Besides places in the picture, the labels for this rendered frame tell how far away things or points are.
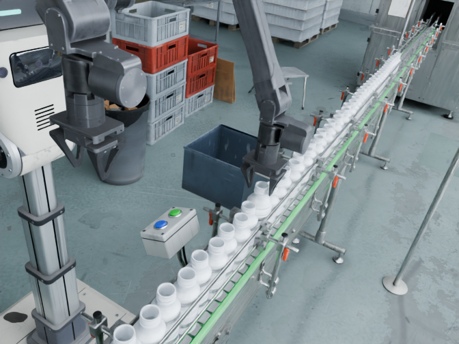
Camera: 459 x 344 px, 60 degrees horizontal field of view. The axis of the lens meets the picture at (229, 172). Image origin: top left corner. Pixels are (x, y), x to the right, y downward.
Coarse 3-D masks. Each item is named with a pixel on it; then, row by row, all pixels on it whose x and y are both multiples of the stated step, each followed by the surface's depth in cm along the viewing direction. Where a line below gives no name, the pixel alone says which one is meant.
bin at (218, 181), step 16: (224, 128) 193; (192, 144) 175; (208, 144) 189; (224, 144) 197; (240, 144) 192; (192, 160) 171; (208, 160) 166; (224, 160) 201; (240, 160) 196; (192, 176) 175; (208, 176) 170; (224, 176) 165; (240, 176) 161; (256, 176) 171; (192, 192) 179; (208, 192) 174; (224, 192) 169; (240, 192) 165; (240, 208) 168
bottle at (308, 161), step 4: (308, 148) 136; (312, 148) 135; (308, 152) 133; (304, 156) 134; (308, 156) 134; (304, 160) 135; (308, 160) 135; (312, 160) 136; (304, 164) 135; (308, 164) 135; (308, 168) 136; (304, 172) 136; (308, 176) 138; (304, 180) 138; (304, 184) 139; (300, 188) 140; (304, 188) 140
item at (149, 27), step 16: (112, 16) 312; (128, 16) 307; (144, 16) 301; (160, 16) 306; (176, 16) 330; (112, 32) 319; (128, 32) 313; (144, 32) 308; (160, 32) 315; (176, 32) 337
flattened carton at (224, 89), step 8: (224, 64) 436; (232, 64) 431; (216, 72) 449; (224, 72) 443; (232, 72) 437; (216, 80) 455; (224, 80) 449; (232, 80) 443; (216, 88) 462; (224, 88) 456; (232, 88) 450; (216, 96) 469; (224, 96) 462; (232, 96) 457
